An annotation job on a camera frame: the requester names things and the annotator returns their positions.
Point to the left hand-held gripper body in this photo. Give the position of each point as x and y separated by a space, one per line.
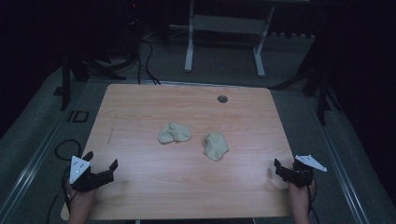
93 179

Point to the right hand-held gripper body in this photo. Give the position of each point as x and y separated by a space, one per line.
300 175

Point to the pale green sock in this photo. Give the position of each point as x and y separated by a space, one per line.
176 133
215 146

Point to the person's right hand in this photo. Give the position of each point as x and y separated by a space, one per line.
300 193

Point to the person's left hand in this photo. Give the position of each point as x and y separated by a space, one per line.
81 196

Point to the black metal stand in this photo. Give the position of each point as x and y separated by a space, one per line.
323 93
65 84

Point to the metal floor rail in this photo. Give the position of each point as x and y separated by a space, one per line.
31 161
339 165

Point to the white desk frame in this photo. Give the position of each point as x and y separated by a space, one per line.
229 24

